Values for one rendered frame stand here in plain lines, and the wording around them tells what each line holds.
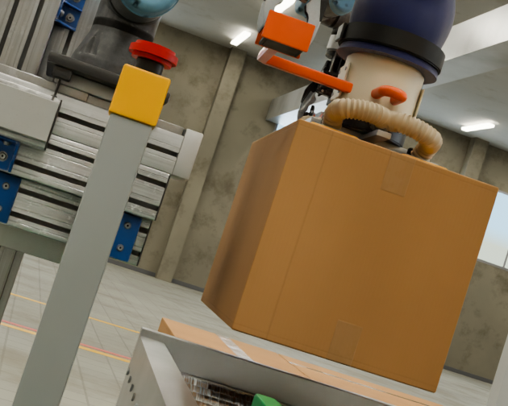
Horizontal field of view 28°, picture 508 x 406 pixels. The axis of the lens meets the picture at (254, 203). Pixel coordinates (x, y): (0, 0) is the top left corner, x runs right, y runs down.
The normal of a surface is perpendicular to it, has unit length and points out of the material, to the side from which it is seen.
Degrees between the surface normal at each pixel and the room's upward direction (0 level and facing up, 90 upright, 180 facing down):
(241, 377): 90
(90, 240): 90
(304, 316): 90
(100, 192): 90
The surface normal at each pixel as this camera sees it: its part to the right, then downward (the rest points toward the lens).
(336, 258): 0.14, -0.01
